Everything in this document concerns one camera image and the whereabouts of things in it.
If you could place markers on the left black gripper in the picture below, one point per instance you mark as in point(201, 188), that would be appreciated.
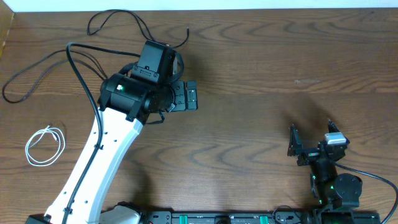
point(185, 91)

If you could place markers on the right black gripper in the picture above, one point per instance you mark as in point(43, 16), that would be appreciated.
point(295, 149)

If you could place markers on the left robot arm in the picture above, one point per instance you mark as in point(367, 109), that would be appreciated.
point(127, 98)

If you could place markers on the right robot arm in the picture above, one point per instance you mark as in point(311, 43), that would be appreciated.
point(338, 193)

